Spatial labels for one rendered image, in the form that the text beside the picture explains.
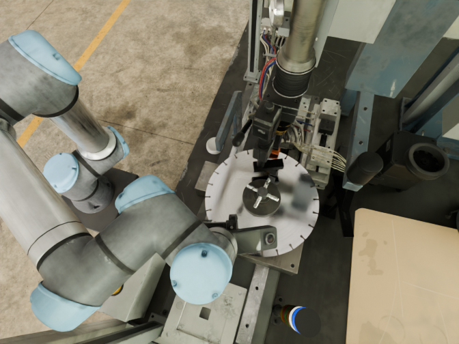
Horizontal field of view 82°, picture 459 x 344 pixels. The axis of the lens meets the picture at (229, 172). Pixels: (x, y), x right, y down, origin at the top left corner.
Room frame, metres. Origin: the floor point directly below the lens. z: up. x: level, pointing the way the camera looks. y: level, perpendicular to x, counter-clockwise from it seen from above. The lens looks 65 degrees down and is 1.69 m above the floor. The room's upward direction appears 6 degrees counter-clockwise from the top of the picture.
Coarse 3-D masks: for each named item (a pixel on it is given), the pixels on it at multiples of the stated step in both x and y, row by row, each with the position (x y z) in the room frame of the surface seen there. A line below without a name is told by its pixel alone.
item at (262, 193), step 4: (268, 180) 0.28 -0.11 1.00; (248, 184) 0.28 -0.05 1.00; (264, 184) 0.27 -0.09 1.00; (252, 188) 0.26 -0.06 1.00; (256, 188) 0.26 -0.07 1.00; (260, 188) 0.26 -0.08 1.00; (264, 188) 0.26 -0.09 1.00; (260, 192) 0.25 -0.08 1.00; (264, 192) 0.25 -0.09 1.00; (260, 196) 0.24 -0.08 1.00; (264, 196) 0.24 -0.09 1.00; (268, 196) 0.24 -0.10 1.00; (272, 196) 0.24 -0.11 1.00; (260, 200) 0.23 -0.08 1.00; (276, 200) 0.22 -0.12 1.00; (256, 204) 0.22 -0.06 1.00
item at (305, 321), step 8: (296, 312) -0.04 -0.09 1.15; (304, 312) -0.04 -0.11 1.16; (312, 312) -0.04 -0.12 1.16; (296, 320) -0.05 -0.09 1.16; (304, 320) -0.05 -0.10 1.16; (312, 320) -0.05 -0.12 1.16; (296, 328) -0.06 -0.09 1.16; (304, 328) -0.06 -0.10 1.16; (312, 328) -0.06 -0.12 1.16; (312, 336) -0.07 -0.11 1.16
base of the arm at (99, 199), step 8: (104, 176) 0.46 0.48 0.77; (96, 184) 0.39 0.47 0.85; (104, 184) 0.41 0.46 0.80; (112, 184) 0.43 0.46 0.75; (96, 192) 0.37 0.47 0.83; (104, 192) 0.38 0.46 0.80; (112, 192) 0.39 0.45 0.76; (72, 200) 0.35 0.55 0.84; (80, 200) 0.34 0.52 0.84; (88, 200) 0.35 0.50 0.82; (96, 200) 0.35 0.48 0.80; (104, 200) 0.36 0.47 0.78; (80, 208) 0.33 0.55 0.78; (88, 208) 0.33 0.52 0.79; (96, 208) 0.33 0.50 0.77
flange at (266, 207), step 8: (256, 184) 0.29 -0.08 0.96; (272, 184) 0.29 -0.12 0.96; (248, 192) 0.27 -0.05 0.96; (256, 192) 0.26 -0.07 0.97; (272, 192) 0.26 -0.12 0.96; (248, 200) 0.24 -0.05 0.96; (256, 200) 0.24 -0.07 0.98; (264, 200) 0.24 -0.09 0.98; (272, 200) 0.24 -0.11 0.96; (280, 200) 0.24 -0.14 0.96; (248, 208) 0.22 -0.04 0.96; (256, 208) 0.22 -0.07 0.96; (264, 208) 0.22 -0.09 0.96; (272, 208) 0.21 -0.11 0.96
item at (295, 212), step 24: (240, 168) 0.35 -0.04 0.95; (288, 168) 0.34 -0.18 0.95; (216, 192) 0.28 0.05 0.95; (240, 192) 0.27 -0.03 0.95; (288, 192) 0.26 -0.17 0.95; (312, 192) 0.25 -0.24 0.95; (216, 216) 0.21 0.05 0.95; (240, 216) 0.20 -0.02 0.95; (264, 216) 0.20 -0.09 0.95; (288, 216) 0.19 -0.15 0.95; (312, 216) 0.18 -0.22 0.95; (288, 240) 0.12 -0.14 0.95
